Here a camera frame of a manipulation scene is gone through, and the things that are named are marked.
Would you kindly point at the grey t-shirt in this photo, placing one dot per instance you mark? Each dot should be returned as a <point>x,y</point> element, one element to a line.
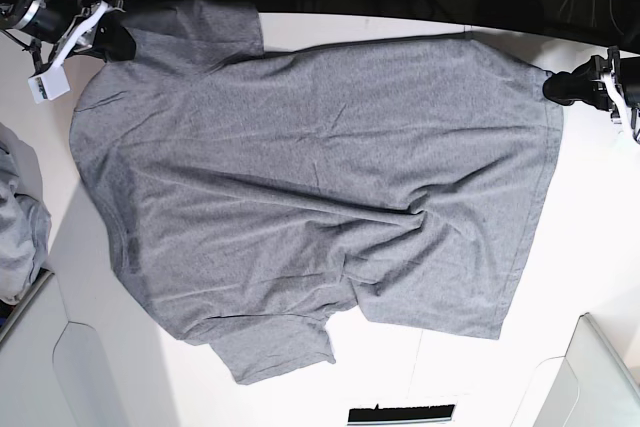
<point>248,196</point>

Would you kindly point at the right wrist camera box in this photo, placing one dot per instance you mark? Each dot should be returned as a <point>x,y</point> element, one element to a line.
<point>48,85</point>

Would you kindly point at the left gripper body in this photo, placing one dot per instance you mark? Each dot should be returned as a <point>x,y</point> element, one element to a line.
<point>616,88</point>

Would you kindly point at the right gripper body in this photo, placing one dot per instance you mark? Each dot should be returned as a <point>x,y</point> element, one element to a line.
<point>50,22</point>

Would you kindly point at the grey clothes pile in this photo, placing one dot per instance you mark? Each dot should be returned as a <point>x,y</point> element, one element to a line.
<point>25,221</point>

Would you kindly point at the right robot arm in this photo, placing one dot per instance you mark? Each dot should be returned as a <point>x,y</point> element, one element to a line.
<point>10,28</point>

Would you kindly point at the white bin left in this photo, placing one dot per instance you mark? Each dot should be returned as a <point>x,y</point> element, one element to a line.
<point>54,372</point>

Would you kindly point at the white bin right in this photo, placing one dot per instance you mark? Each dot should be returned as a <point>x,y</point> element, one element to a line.
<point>587,386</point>

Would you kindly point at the white bin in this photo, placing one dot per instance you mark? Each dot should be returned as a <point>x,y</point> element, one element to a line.
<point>54,372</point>
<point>587,386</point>

